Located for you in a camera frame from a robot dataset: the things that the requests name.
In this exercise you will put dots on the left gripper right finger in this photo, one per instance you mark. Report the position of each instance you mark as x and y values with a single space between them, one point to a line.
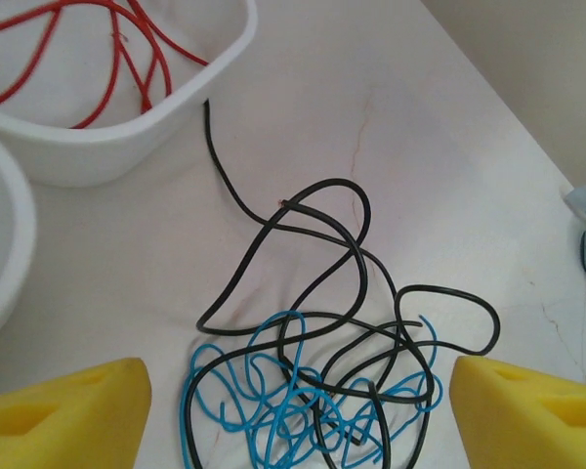
532 420

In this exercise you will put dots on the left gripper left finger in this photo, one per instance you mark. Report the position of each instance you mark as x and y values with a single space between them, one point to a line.
68 420

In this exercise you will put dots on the white plastic bin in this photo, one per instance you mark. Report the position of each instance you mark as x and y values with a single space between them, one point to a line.
10 220
102 146

